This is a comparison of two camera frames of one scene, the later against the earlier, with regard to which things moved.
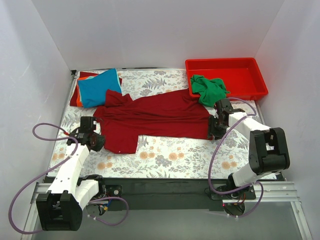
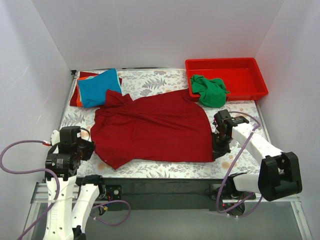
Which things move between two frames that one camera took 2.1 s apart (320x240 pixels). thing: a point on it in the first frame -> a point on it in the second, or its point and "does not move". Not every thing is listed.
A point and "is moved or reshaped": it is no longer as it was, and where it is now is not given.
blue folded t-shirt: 94,89 does not move
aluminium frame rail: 273,193 does not move
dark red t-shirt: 177,114 is moved or reshaped
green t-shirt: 210,91 does not move
